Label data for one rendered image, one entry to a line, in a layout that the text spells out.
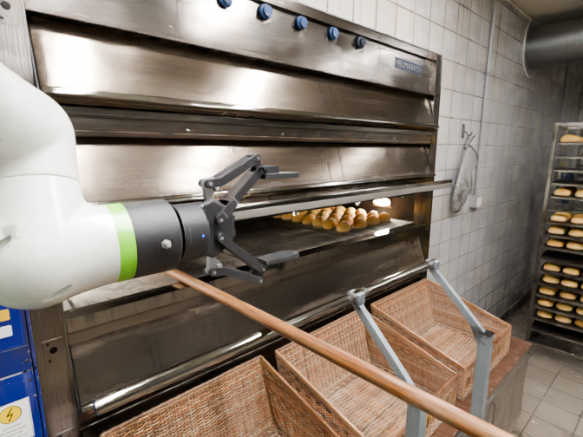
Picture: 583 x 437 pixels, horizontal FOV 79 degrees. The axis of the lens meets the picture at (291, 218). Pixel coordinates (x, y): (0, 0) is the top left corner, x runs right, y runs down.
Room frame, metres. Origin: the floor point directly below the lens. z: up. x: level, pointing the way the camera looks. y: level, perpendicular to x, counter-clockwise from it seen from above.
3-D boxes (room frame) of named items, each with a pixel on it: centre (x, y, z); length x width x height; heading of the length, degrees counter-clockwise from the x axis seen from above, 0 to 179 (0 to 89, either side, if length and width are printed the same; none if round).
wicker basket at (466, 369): (1.64, -0.75, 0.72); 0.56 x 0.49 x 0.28; 132
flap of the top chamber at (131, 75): (1.43, -0.10, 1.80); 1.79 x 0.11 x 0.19; 132
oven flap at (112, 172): (1.43, -0.10, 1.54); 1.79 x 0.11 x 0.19; 132
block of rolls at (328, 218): (2.14, -0.24, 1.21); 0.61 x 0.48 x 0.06; 42
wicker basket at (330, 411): (1.24, -0.30, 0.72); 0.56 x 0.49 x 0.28; 133
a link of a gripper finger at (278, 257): (0.57, 0.02, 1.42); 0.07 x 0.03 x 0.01; 132
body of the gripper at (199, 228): (0.48, 0.12, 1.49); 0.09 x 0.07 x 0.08; 132
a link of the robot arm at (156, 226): (0.43, 0.18, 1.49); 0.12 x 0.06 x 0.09; 42
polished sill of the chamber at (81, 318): (1.44, -0.09, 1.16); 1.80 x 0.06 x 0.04; 132
